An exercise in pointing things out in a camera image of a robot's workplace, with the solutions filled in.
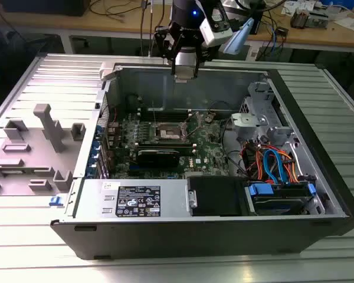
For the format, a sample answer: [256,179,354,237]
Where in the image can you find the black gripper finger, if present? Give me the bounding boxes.
[153,25,178,77]
[194,35,204,80]

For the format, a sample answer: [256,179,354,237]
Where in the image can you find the metal socket cover frame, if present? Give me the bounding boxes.
[178,113,199,139]

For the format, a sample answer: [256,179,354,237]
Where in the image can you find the CPU socket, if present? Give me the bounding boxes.
[153,121,189,143]

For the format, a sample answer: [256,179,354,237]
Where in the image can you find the black RAM slots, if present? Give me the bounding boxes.
[139,106,193,122]

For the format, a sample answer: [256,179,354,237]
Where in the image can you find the black upright box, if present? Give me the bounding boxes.
[249,8,266,35]

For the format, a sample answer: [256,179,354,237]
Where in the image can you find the silver metal drive cage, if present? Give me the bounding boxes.
[230,81,301,148]

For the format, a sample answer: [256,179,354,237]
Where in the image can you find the black RAM stick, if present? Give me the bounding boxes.
[137,140,195,156]

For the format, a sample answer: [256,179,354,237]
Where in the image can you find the wooden desk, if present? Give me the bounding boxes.
[0,0,354,54]

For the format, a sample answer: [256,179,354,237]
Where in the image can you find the green motherboard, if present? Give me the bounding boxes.
[107,110,240,180]

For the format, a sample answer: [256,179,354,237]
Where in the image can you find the black graphics card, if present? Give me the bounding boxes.
[135,149,181,169]

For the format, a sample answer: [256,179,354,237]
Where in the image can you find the copper wound transformer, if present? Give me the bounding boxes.
[291,8,310,29]

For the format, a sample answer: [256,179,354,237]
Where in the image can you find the black box on desk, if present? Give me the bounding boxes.
[0,0,88,17]

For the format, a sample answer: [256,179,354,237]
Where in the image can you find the grey electronic device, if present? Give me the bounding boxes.
[308,11,332,29]

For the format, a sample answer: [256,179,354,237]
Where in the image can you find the black plastic shroud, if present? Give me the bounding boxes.
[187,176,248,218]

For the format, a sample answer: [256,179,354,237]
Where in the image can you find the dark office chair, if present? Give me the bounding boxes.
[0,29,63,98]

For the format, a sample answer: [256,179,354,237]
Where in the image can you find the white papers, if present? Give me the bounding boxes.
[333,16,354,32]

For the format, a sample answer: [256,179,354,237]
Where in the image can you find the hard disk in blue carrier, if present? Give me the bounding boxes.
[247,181,318,216]

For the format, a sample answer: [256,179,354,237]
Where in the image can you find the grey parts rack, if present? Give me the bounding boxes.
[0,103,86,197]

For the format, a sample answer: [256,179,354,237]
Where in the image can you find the silver power supply with label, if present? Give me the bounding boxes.
[73,178,192,219]

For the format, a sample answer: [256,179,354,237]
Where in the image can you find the black open PC case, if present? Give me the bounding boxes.
[50,60,354,261]

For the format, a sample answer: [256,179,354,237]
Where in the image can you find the thin hanging cable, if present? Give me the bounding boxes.
[140,0,145,57]
[149,0,154,57]

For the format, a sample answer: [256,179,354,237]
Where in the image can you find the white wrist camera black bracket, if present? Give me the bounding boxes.
[199,5,234,47]

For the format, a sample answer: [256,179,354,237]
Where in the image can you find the grey corner bracket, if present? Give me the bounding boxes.
[99,61,120,82]

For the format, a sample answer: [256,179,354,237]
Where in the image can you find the blue network cable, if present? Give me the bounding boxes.
[269,23,280,54]

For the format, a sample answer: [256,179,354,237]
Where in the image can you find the black wire bundle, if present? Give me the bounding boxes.
[219,119,248,179]

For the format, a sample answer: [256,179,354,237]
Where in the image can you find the orange wire bundle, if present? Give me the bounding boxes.
[244,143,300,183]

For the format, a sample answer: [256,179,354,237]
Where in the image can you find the blue flat wire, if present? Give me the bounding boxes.
[263,149,287,185]

